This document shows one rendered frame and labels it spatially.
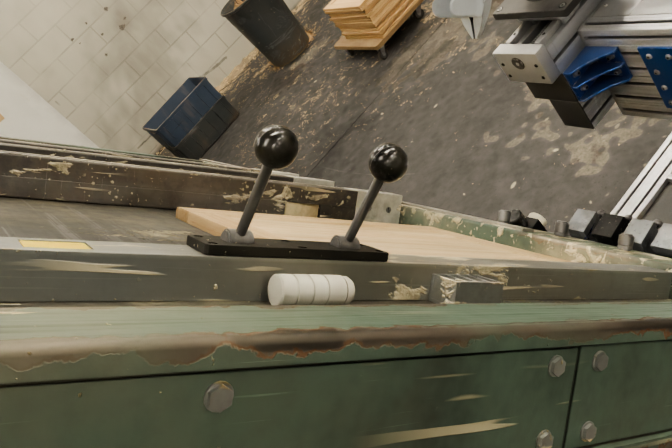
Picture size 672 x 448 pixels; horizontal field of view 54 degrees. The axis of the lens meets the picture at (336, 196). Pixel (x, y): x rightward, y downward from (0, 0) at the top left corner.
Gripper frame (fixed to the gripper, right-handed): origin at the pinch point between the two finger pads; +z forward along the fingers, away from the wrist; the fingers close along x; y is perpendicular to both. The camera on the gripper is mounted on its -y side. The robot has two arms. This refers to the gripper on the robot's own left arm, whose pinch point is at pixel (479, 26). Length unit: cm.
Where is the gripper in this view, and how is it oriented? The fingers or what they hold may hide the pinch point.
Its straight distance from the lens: 89.4
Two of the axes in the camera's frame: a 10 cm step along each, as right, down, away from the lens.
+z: 2.2, 9.1, 3.4
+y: -8.6, 3.5, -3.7
